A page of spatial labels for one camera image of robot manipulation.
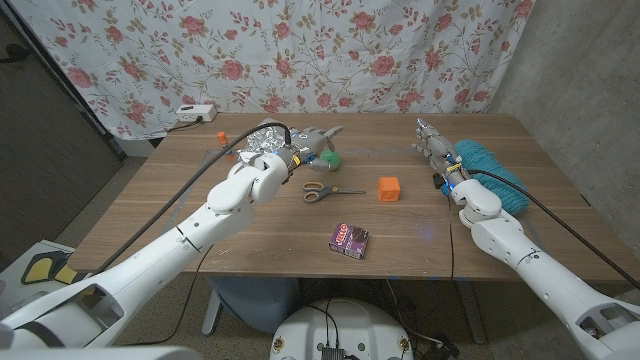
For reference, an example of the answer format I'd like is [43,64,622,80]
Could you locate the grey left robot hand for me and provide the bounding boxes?
[279,124,345,174]

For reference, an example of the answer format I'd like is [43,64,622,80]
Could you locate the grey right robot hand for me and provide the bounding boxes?
[411,118,469,189]

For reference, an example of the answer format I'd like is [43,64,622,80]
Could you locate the aluminum foil sheet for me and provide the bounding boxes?
[234,124,294,166]

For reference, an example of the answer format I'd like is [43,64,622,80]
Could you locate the orange grey handled scissors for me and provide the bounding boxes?
[301,181,367,205]

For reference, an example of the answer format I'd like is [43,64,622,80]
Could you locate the green ball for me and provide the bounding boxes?
[319,149,342,172]

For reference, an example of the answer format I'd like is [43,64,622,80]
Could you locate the orange block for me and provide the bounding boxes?
[377,176,402,203]

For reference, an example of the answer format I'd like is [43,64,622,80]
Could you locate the purple pudding mix box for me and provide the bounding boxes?
[328,222,371,261]

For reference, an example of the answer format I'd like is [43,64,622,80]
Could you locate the teal yarn skein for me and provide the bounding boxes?
[453,139,531,216]

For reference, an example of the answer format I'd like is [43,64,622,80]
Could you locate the orange capped glue stick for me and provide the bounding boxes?
[216,131,234,159]

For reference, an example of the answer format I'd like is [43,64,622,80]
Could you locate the floral print curtain backdrop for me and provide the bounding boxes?
[9,0,536,141]

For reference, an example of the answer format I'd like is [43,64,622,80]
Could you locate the white power strip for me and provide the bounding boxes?
[175,103,218,124]

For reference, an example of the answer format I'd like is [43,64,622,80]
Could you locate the grey table leg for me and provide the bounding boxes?
[453,279,487,346]

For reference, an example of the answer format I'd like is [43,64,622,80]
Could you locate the blue grey chair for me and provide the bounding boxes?
[202,275,301,335]

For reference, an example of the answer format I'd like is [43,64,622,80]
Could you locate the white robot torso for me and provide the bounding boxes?
[268,298,415,360]

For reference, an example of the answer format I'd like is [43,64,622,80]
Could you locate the black power adapter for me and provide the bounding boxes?
[423,338,460,360]

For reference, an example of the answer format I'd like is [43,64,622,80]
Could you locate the black backdrop stand pole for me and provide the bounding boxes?
[0,4,126,161]

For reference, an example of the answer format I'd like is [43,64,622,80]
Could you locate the yellow black foot pedal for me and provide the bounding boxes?
[19,251,80,287]

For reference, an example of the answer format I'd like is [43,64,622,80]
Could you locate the white floor board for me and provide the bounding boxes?
[0,239,101,321]

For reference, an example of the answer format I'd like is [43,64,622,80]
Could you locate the white sneaker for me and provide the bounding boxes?
[9,292,51,319]

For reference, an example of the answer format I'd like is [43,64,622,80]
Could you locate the black power strip cord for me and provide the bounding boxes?
[167,117,204,134]

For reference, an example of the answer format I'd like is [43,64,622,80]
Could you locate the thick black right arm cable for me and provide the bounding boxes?
[467,168,640,291]

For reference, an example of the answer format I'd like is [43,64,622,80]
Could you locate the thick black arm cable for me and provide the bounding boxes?
[467,168,640,291]
[92,121,294,275]

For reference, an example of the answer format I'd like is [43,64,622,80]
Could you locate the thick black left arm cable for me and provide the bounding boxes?
[92,121,294,275]

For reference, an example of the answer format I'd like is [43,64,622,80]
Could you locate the black torso cable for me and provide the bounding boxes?
[303,298,342,347]

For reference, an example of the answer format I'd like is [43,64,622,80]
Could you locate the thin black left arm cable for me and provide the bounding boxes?
[122,244,214,347]

